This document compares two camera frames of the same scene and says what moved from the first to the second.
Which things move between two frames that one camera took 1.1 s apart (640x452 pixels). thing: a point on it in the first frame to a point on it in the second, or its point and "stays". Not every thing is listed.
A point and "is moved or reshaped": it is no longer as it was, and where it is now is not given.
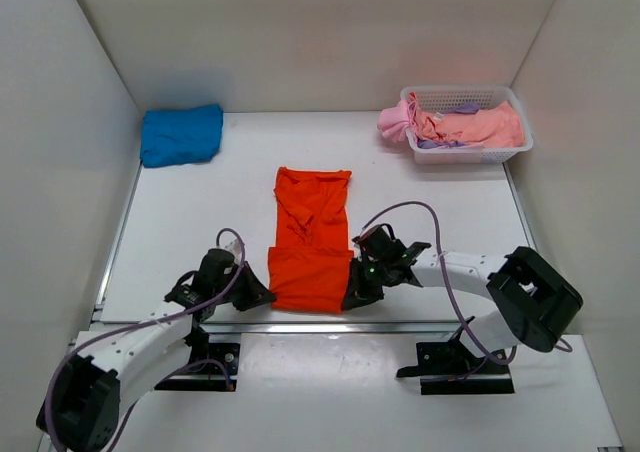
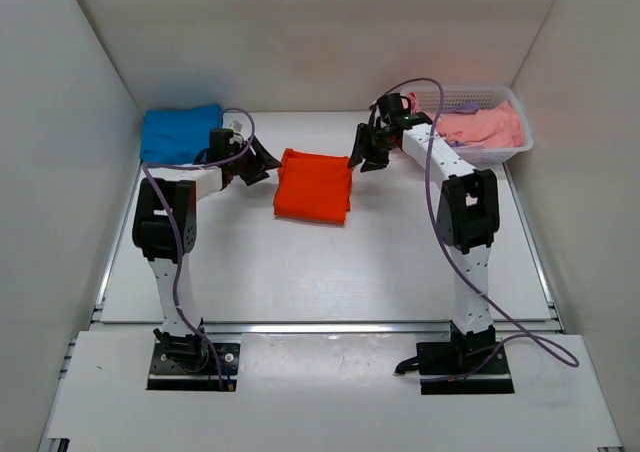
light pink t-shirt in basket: (493, 126) stays
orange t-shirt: (308, 266) is moved or reshaped
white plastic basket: (446, 97) stays
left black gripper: (256, 292) to (261, 163)
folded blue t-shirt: (183, 136) stays
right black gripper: (358, 293) to (364, 133)
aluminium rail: (290, 327) stays
